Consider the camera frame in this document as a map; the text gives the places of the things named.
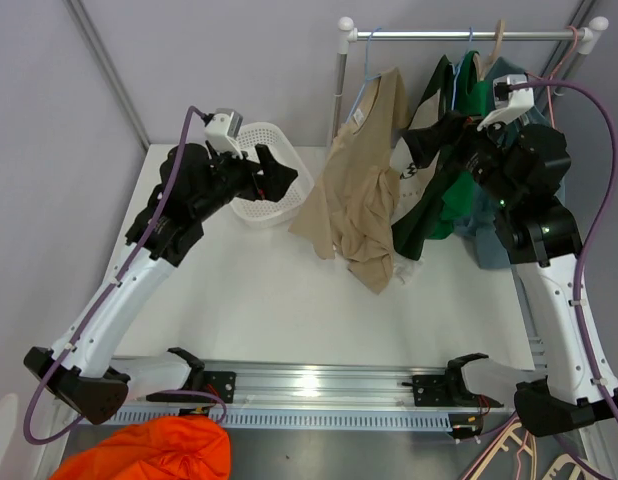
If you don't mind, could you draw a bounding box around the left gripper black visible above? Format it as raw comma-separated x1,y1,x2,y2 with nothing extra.
193,142,297,222

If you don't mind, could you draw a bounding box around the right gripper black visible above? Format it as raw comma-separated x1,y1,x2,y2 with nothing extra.
402,109,520,209

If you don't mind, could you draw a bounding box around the dark green white t shirt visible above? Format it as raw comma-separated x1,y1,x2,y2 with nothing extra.
391,56,473,260

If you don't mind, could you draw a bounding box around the bright green t shirt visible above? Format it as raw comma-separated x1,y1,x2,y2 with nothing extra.
428,50,489,240

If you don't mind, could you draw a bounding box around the light blue wire hanger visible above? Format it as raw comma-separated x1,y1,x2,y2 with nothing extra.
346,27,382,121

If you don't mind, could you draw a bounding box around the beige t shirt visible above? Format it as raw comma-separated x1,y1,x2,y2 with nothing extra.
289,68,409,294

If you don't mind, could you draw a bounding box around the beige wooden hanger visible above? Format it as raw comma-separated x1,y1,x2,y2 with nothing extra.
478,18,506,81

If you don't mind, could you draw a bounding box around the blue grey t shirt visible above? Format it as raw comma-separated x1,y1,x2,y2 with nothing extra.
454,57,550,270

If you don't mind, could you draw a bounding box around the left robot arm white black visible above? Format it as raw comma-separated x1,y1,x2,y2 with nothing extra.
24,143,298,425

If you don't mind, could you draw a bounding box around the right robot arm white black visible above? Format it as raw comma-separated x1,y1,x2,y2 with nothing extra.
403,112,618,437

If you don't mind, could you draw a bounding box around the white plastic basket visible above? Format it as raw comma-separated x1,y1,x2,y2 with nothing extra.
230,122,314,229

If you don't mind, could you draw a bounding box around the metal clothes rack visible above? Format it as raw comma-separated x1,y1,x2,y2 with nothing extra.
326,16,609,146

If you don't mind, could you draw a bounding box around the orange cloth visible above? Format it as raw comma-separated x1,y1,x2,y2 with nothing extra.
51,415,232,479

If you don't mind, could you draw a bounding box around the pile of spare hangers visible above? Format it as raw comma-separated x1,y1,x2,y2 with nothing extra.
460,415,600,480

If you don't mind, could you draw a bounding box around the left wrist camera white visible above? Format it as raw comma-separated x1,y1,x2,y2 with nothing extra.
205,108,243,158

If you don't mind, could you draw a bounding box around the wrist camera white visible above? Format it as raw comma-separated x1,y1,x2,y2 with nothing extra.
205,108,243,158
477,74,534,131

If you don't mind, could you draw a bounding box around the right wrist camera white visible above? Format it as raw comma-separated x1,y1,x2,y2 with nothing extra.
477,74,534,131

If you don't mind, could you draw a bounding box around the pink wire hanger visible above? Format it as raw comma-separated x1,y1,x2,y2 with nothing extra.
527,25,579,128

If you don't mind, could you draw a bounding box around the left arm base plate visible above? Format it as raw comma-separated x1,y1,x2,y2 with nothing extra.
146,371,237,404

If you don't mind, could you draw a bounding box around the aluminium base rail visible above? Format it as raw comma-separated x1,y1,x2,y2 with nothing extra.
53,362,600,434

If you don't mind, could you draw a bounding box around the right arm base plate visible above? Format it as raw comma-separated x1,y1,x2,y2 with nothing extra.
411,373,503,408

